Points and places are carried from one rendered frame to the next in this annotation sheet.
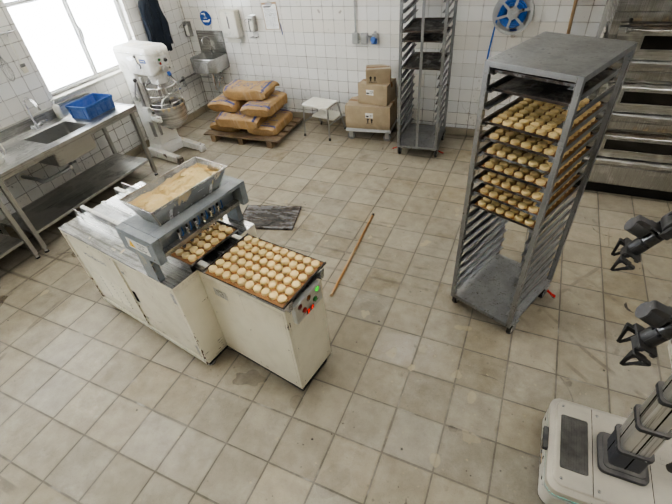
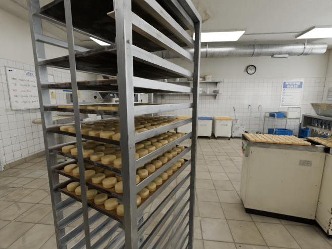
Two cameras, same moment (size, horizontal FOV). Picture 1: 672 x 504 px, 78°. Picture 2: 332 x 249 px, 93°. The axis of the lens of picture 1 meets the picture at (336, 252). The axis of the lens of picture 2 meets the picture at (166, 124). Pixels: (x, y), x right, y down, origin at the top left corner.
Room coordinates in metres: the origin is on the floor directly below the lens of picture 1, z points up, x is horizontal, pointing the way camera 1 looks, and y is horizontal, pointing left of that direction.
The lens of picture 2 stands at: (3.00, -1.38, 1.36)
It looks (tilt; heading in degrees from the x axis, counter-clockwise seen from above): 9 degrees down; 159
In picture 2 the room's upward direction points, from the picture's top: straight up
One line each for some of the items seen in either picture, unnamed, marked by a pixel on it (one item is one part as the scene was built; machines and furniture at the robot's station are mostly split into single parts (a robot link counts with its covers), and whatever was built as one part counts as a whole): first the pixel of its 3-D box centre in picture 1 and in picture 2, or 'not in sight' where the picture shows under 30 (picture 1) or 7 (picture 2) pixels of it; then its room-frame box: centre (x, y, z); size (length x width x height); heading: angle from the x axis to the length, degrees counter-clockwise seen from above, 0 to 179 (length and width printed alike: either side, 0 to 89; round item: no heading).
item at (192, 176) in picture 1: (178, 188); not in sight; (2.15, 0.88, 1.28); 0.54 x 0.27 x 0.06; 143
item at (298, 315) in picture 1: (307, 301); (244, 147); (1.62, 0.19, 0.77); 0.24 x 0.04 x 0.14; 143
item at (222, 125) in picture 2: not in sight; (222, 127); (-1.34, 2.41, 0.38); 0.64 x 0.54 x 0.77; 150
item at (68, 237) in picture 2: (544, 240); (113, 203); (2.02, -1.37, 0.69); 0.64 x 0.03 x 0.03; 130
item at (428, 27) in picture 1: (428, 24); not in sight; (4.86, -1.23, 1.41); 0.60 x 0.40 x 0.01; 155
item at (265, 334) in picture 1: (268, 315); (275, 176); (1.84, 0.48, 0.45); 0.70 x 0.34 x 0.90; 53
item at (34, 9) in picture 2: (594, 86); (104, 38); (2.02, -1.37, 1.68); 0.64 x 0.03 x 0.03; 130
